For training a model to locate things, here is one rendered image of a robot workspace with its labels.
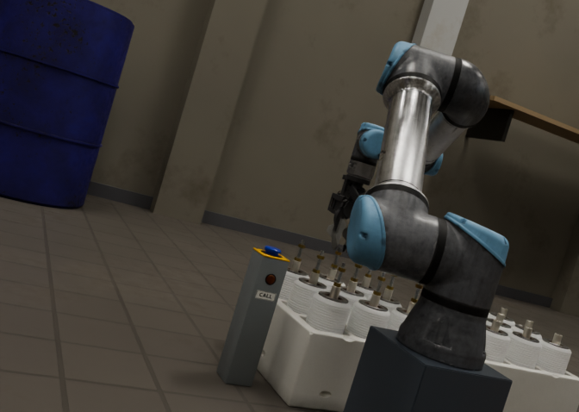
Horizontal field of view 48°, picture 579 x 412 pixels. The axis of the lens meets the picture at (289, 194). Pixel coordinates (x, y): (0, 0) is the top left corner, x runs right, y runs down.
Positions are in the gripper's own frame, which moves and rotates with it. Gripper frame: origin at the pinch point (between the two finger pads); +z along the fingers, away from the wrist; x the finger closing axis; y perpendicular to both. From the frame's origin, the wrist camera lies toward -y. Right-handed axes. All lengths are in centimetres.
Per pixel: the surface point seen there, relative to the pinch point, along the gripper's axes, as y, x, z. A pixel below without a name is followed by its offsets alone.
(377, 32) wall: 223, -134, -117
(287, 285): -2.2, 14.7, 13.2
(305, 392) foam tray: -29.5, 18.5, 30.9
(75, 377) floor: -24, 69, 35
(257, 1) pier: 219, -44, -103
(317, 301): -22.9, 18.2, 10.9
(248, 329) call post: -19.9, 32.3, 21.1
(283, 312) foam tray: -13.5, 20.6, 17.5
